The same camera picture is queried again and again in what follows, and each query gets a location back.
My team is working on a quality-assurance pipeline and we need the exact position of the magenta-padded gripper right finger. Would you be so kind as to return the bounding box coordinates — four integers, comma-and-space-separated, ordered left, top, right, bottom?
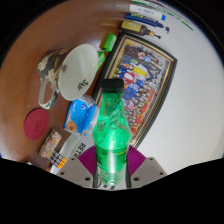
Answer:
126, 145, 169, 190

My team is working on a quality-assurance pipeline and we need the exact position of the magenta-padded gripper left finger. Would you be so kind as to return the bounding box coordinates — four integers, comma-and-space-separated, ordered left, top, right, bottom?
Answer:
56, 145, 98, 190

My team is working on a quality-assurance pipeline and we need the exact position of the green plastic drink bottle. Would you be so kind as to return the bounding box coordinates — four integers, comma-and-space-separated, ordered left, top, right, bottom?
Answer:
91, 78, 133, 186

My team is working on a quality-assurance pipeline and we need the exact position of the colourful puzzle cube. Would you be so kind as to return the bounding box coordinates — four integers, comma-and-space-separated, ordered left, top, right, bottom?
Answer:
48, 150, 68, 169

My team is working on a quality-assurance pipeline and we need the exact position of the small floral box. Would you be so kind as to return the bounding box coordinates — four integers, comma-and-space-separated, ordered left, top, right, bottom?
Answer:
38, 128, 63, 159

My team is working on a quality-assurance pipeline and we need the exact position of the blue tissue pack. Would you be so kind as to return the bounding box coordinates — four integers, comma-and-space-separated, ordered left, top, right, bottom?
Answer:
63, 95, 99, 136

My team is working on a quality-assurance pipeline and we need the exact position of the flat round red coaster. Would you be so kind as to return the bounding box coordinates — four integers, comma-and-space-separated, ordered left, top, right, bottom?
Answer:
23, 108, 50, 141

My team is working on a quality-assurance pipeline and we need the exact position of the framed group photo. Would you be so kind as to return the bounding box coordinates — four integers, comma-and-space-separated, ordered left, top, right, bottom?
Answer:
92, 32, 178, 149

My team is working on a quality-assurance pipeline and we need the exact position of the camouflage print mug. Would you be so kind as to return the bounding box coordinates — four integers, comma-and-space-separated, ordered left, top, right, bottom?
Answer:
37, 43, 100, 110

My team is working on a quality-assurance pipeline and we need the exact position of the blue pump bottle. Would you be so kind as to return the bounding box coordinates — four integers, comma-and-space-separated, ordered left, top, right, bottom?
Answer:
124, 12, 171, 34

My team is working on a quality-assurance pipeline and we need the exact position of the white plastic bottle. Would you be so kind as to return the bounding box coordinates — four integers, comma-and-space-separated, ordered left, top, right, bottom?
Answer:
129, 3, 167, 22

